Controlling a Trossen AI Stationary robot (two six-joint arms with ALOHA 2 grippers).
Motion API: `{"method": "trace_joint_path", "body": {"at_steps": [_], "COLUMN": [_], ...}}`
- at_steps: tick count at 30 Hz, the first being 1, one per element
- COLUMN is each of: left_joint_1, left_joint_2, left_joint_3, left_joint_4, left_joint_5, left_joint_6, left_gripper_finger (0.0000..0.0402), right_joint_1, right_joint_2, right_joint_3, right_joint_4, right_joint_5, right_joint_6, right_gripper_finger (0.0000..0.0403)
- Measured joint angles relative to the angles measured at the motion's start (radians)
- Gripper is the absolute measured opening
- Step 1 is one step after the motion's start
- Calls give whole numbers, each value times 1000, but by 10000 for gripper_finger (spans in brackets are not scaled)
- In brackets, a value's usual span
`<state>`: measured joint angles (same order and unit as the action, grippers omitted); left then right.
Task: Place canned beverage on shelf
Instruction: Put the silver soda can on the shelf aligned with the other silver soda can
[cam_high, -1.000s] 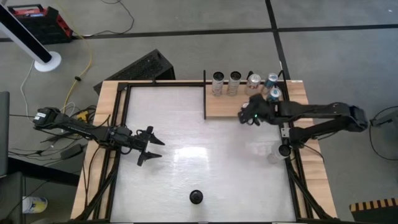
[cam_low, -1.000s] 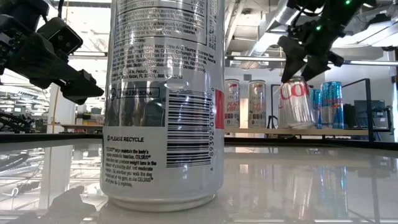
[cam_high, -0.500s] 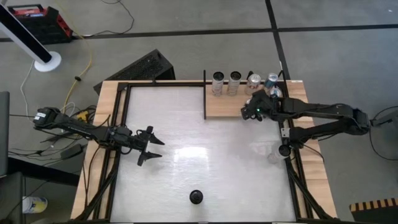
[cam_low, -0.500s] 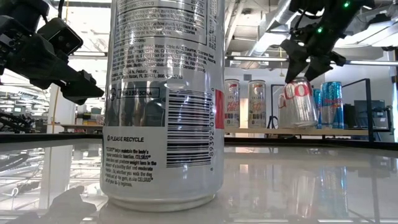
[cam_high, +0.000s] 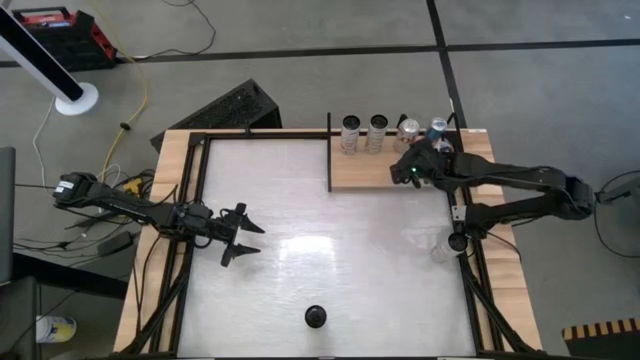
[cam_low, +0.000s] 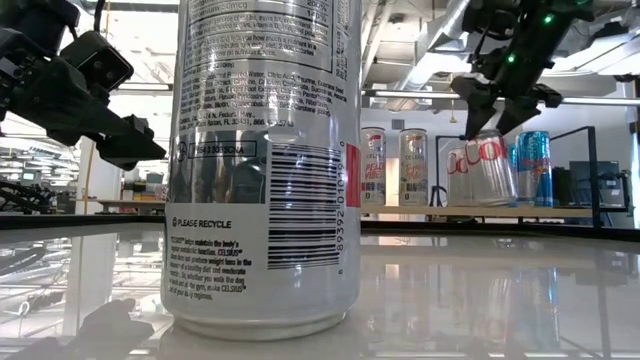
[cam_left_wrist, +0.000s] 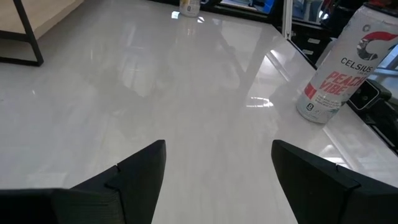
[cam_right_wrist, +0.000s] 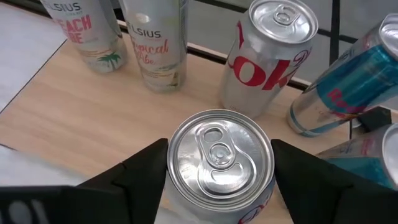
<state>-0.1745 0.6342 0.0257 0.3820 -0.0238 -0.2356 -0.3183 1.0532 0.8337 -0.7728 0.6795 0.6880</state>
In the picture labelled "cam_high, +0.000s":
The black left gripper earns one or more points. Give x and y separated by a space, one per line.
205 222

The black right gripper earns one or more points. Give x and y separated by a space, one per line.
425 165

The silver Diet Coke can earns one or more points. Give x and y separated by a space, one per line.
407 131

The blue silver Red Bull can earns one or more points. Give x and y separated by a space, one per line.
445 146
438 125

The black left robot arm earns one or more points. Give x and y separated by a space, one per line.
120 205

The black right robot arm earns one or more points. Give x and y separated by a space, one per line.
525 177

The small black glossy object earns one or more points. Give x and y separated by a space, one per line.
403 121

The silver metal mounting plate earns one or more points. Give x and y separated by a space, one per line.
457 212

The yellow plug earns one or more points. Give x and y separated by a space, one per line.
132 185

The black power adapter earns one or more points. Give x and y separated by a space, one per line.
116 243

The black perforated computer case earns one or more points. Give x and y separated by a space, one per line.
225 107

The black floor beam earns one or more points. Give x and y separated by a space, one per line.
70 277

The white yellow jug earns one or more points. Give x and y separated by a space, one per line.
55 329

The grey metal stand foot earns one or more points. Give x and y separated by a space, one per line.
620 191

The dark grey panel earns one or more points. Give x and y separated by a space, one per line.
6 215

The dark grey cabinet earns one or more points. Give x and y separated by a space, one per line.
17 320

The black orange striped box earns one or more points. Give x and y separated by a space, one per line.
605 345

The white black pole stand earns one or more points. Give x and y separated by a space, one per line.
45 62

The red black toolbox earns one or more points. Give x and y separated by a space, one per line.
65 42

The wooden shelf with black frame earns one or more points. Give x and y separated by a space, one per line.
365 172

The black metal table frame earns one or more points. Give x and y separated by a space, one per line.
270 135

